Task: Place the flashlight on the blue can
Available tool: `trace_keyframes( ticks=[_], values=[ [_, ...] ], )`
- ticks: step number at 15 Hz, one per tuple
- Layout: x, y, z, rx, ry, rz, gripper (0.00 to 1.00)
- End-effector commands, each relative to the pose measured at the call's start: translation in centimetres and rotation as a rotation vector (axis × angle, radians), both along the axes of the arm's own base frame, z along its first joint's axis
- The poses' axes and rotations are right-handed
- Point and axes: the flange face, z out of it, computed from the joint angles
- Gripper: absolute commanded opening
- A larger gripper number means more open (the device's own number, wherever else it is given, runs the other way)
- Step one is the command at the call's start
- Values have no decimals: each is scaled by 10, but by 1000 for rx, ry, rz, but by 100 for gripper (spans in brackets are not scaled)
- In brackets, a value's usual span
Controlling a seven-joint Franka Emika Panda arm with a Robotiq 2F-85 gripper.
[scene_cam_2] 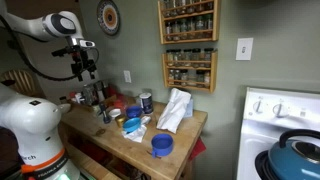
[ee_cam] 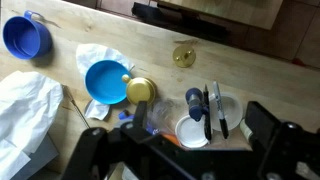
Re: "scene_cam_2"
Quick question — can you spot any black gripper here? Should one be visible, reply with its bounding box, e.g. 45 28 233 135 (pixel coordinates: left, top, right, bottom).
51 46 100 83

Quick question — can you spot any blue and white can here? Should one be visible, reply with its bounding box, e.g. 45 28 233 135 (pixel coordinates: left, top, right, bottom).
138 92 155 115

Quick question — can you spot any white cap spice bottle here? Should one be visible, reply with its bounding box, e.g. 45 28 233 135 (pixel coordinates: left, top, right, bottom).
73 92 85 105

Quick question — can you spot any wooden spice tray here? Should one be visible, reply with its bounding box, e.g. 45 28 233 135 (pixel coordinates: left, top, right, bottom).
68 94 118 113

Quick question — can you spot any white plastic container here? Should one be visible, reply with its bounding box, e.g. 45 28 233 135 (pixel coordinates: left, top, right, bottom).
108 108 122 120

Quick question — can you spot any gold lid jar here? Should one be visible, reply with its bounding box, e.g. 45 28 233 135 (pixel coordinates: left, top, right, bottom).
114 114 128 129

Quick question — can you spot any blue shallow bowl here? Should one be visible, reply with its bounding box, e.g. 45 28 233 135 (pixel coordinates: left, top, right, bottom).
122 117 143 134

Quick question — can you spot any wooden chair back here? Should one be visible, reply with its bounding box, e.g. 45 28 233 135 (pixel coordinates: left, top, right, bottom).
0 69 38 98

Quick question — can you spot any white crumpled napkin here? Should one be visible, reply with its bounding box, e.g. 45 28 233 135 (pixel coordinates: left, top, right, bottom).
121 124 148 144

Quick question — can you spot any wooden butcher block table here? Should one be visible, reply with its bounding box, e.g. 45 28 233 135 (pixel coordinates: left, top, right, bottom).
59 96 209 180

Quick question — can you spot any white plastic bag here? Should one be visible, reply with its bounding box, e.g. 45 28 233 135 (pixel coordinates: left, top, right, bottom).
156 87 193 135

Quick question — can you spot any wooden spice rack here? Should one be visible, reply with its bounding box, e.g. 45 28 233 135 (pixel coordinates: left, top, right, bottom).
162 49 219 94
157 0 221 45

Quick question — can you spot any red cloth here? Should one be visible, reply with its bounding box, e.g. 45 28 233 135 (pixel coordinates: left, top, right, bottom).
188 137 208 163

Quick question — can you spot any white stove knob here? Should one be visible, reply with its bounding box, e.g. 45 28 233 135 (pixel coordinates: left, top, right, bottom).
272 99 290 119
252 97 266 114

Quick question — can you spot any white stove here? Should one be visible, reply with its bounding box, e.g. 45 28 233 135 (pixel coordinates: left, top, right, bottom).
236 87 320 180

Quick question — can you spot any black stove burner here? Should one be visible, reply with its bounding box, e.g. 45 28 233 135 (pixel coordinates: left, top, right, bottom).
254 149 278 180

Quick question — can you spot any blue kettle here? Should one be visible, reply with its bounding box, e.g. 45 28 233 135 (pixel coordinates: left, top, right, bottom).
266 129 320 180

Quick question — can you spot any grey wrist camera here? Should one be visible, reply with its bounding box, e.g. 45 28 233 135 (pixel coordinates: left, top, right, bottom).
77 38 96 49

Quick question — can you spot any white wall outlet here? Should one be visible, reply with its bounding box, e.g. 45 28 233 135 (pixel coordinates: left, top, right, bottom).
123 69 133 84

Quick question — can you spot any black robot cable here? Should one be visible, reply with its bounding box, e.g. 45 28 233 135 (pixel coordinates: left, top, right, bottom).
0 14 101 83

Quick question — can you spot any blue cup with handle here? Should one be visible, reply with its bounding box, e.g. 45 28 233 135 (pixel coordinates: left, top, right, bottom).
150 133 175 159

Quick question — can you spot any white light switch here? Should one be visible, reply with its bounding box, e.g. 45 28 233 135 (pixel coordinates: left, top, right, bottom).
235 37 254 62

